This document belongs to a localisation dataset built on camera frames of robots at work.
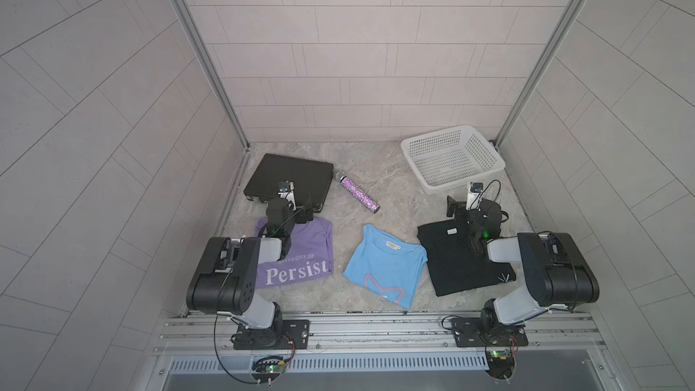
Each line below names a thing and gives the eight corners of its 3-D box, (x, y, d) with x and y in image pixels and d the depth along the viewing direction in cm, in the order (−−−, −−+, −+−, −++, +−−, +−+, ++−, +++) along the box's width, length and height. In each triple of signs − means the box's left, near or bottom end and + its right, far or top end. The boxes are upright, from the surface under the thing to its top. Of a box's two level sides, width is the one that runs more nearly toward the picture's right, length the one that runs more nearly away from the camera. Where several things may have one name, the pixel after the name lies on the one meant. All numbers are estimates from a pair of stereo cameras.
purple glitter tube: (334, 180, 107) (333, 174, 104) (340, 176, 108) (339, 170, 105) (373, 214, 97) (374, 209, 94) (379, 209, 98) (380, 204, 95)
